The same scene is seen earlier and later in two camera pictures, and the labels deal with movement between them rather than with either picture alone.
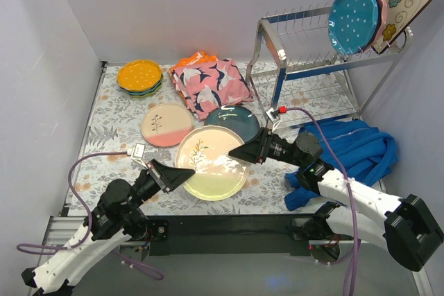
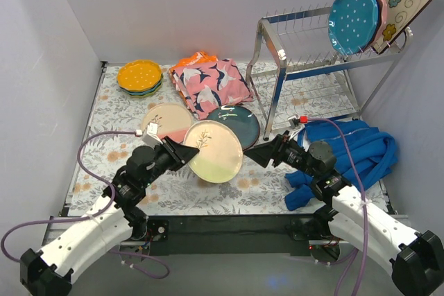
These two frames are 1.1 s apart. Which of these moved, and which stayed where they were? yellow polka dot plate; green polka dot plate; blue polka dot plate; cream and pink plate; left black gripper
Moved: left black gripper
Stayed: cream and pink plate; blue polka dot plate; green polka dot plate; yellow polka dot plate
